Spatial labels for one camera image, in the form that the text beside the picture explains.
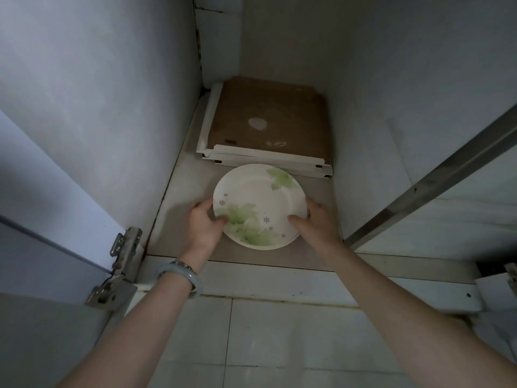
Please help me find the person's left hand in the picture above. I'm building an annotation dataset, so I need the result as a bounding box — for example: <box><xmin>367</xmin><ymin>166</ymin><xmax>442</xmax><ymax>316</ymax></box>
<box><xmin>177</xmin><ymin>197</ymin><xmax>231</xmax><ymax>267</ymax></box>

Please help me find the person's right hand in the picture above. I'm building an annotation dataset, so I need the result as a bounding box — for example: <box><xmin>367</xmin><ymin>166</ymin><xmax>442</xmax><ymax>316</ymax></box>
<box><xmin>287</xmin><ymin>197</ymin><xmax>344</xmax><ymax>259</ymax></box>

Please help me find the white green leaf plate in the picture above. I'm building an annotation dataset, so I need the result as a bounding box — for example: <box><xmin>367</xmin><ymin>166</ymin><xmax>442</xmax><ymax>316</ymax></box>
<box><xmin>213</xmin><ymin>163</ymin><xmax>310</xmax><ymax>251</ymax></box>

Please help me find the person's left forearm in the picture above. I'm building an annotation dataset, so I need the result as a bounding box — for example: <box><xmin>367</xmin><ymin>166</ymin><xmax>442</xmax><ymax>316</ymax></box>
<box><xmin>56</xmin><ymin>250</ymin><xmax>211</xmax><ymax>388</ymax></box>

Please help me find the person's right forearm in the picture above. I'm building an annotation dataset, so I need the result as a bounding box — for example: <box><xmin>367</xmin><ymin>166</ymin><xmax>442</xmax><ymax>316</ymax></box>
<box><xmin>319</xmin><ymin>240</ymin><xmax>517</xmax><ymax>388</ymax></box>

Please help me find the pale green jade bangle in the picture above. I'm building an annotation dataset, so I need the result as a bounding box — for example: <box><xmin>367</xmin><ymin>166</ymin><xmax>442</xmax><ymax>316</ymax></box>
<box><xmin>156</xmin><ymin>260</ymin><xmax>202</xmax><ymax>299</ymax></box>

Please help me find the white plastic panel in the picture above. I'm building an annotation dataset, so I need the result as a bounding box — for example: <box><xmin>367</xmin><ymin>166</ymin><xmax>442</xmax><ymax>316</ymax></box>
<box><xmin>201</xmin><ymin>154</ymin><xmax>334</xmax><ymax>178</ymax></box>

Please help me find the metal door hinge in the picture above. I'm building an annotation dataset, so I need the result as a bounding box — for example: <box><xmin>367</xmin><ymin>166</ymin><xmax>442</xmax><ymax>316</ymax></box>
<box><xmin>83</xmin><ymin>226</ymin><xmax>144</xmax><ymax>313</ymax></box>
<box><xmin>504</xmin><ymin>262</ymin><xmax>517</xmax><ymax>297</ymax></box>

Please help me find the brown cardboard box in tray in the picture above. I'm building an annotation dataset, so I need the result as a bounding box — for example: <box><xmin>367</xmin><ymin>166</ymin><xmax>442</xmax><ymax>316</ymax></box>
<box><xmin>195</xmin><ymin>82</ymin><xmax>327</xmax><ymax>166</ymax></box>

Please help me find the brown cardboard sheet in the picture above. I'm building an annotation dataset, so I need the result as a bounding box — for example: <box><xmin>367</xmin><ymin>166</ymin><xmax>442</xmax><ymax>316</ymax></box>
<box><xmin>206</xmin><ymin>75</ymin><xmax>333</xmax><ymax>160</ymax></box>

